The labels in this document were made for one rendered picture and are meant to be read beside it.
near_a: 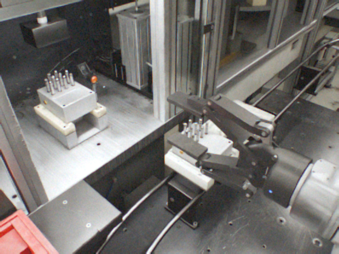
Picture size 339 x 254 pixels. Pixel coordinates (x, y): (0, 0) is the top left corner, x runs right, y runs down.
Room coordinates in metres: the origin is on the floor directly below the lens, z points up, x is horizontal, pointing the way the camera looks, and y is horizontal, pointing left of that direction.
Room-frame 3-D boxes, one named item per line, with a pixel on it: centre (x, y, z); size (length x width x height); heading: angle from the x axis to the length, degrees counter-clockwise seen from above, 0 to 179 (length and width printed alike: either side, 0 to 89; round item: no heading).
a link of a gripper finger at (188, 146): (0.39, -0.03, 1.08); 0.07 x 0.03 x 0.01; 48
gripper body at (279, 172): (0.29, -0.14, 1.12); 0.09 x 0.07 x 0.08; 48
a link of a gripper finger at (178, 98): (0.39, -0.03, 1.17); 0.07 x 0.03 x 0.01; 48
